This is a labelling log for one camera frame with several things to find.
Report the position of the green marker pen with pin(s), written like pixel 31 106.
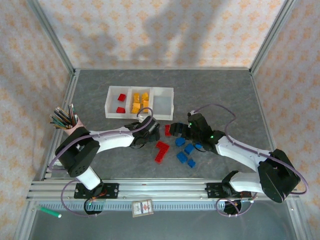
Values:
pixel 48 211

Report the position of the colored pencil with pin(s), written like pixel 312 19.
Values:
pixel 72 113
pixel 58 124
pixel 58 120

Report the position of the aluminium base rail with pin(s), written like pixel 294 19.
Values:
pixel 162 188

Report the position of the aluminium frame bar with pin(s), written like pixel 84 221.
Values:
pixel 67 112
pixel 162 68
pixel 262 112

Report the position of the pink pencil cup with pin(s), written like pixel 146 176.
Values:
pixel 75 128

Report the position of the long yellow lego brick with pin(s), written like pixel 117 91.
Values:
pixel 136 96

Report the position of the tall yellow lego brick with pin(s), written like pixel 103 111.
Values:
pixel 136 105

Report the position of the yellow sloped lego brick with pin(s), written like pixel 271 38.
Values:
pixel 145 95

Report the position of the cup of pens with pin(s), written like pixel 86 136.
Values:
pixel 62 115

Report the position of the aluminium frame post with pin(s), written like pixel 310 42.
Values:
pixel 52 35
pixel 272 35

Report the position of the blue lego brick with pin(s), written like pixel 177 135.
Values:
pixel 182 157
pixel 198 146
pixel 180 141
pixel 189 148
pixel 191 163

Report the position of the black mounting plate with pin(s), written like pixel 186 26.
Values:
pixel 212 190
pixel 112 190

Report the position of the square yellow lego brick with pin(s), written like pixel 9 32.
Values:
pixel 135 111

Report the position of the red lego brick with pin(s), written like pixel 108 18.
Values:
pixel 163 146
pixel 167 130
pixel 120 109
pixel 159 157
pixel 122 97

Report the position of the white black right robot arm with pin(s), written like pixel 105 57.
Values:
pixel 240 152

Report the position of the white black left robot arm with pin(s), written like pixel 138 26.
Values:
pixel 112 138

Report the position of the small card tag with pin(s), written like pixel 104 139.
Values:
pixel 142 208

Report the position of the white plastic bin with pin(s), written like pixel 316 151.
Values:
pixel 113 105
pixel 140 115
pixel 162 105

